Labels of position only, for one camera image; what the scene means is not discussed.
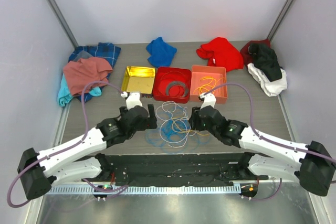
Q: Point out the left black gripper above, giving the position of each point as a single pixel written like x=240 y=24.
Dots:
x=151 y=120

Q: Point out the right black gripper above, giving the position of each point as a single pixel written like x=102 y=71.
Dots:
x=195 y=120

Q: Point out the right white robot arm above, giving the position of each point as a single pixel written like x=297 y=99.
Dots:
x=310 y=165

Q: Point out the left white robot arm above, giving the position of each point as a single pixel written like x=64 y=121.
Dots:
x=40 y=171

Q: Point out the salmon pink square box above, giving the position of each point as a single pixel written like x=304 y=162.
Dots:
x=205 y=78

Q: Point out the red square box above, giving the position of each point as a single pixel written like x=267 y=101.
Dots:
x=172 y=84

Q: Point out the gold metal tin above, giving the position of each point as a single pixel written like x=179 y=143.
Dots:
x=139 y=79

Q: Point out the white cloth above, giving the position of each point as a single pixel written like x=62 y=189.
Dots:
x=270 y=88

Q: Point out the dark red cloth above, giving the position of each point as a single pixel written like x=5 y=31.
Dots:
x=247 y=58

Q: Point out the black cloth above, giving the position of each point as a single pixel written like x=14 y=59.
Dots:
x=265 y=59

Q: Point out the blue plaid cloth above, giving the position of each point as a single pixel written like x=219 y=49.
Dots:
x=107 y=51

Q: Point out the salmon pink cloth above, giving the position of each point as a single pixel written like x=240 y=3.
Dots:
x=84 y=74

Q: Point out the light blue cloth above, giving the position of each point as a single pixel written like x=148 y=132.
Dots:
x=64 y=96

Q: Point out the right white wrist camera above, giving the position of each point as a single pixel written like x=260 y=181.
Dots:
x=208 y=100

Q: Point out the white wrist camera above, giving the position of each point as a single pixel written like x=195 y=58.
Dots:
x=132 y=99
x=208 y=100

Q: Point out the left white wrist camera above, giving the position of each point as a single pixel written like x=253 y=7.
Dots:
x=132 y=99

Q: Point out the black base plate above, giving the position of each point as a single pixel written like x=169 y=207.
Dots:
x=177 y=170

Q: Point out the white slotted cable duct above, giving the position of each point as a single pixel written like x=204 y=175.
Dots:
x=85 y=189

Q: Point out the right corner aluminium post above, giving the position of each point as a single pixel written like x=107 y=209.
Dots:
x=280 y=18

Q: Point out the corner aluminium post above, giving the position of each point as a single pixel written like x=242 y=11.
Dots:
x=62 y=21
x=280 y=18

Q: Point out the left corner aluminium post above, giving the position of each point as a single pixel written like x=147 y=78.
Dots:
x=62 y=21

